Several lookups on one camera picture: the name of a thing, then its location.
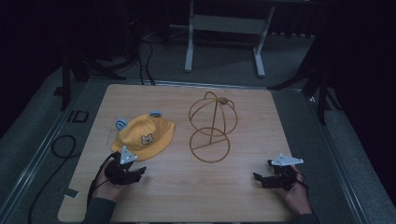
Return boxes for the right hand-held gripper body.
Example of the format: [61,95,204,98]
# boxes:
[262,153,304,191]

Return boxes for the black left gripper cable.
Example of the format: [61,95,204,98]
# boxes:
[86,151,117,209]

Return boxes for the yellow bucket hat blue ears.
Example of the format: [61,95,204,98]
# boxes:
[110,109,176,162]

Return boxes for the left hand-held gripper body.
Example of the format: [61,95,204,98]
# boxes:
[105,146,142,187]

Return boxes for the gold wire hat stand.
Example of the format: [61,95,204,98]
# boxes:
[188,91,239,164]

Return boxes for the white metal table frame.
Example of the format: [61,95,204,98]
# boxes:
[183,0,276,78]

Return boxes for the person's left hand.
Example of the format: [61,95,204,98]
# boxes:
[92,159,126,203]

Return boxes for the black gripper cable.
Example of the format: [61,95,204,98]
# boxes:
[291,167,312,191]
[86,151,117,209]

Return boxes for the person's right hand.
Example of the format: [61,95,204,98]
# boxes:
[276,165,313,217]

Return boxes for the black hanging cables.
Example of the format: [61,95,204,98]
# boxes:
[135,38,157,87]

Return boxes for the grey tape piece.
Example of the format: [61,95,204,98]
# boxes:
[64,188,80,200]

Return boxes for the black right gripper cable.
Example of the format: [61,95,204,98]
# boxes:
[291,167,312,191]

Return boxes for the black tripod stand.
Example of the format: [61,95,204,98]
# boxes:
[266,36,343,126]
[59,50,128,112]

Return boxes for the black floor cable loop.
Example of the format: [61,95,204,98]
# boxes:
[27,133,78,224]

